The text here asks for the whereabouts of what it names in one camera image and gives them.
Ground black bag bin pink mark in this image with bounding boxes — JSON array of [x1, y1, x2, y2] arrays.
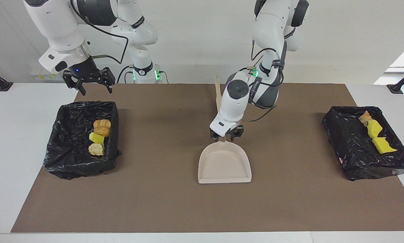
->
[[322, 106, 404, 181]]

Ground notched yellow sponge piece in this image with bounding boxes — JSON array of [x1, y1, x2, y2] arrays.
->
[[372, 137, 398, 155]]

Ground pale trash piece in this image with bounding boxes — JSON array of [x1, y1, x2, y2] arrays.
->
[[359, 111, 373, 127]]

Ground black right base cable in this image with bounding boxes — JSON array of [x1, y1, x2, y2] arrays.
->
[[117, 65, 135, 84]]

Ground brown table mat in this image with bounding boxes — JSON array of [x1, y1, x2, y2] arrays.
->
[[11, 83, 404, 233]]

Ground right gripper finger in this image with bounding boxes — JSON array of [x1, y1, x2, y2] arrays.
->
[[71, 80, 86, 96], [99, 67, 116, 94]]

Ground beige plastic dustpan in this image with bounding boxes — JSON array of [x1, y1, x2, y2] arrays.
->
[[198, 136, 252, 184]]

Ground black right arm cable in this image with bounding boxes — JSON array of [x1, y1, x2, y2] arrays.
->
[[70, 0, 129, 64]]

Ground beige brush black bristles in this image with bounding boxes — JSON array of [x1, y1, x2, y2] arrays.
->
[[214, 77, 223, 117]]

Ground small yellow sponge wedge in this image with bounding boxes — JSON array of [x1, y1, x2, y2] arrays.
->
[[89, 132, 105, 145]]

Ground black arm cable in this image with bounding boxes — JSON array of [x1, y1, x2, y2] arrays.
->
[[70, 0, 129, 64], [240, 39, 285, 123]]

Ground white wall box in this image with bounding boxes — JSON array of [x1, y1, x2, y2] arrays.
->
[[31, 69, 66, 81]]

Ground black bag lined bin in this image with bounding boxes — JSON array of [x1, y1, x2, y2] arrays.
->
[[43, 101, 121, 180]]

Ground yellow sponge piece dark speck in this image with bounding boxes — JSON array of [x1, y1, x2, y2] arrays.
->
[[367, 121, 383, 139]]

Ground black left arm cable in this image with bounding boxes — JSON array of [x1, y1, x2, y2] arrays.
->
[[240, 39, 285, 123]]

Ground pale tan bread chunk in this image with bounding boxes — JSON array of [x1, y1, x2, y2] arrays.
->
[[89, 143, 105, 156]]

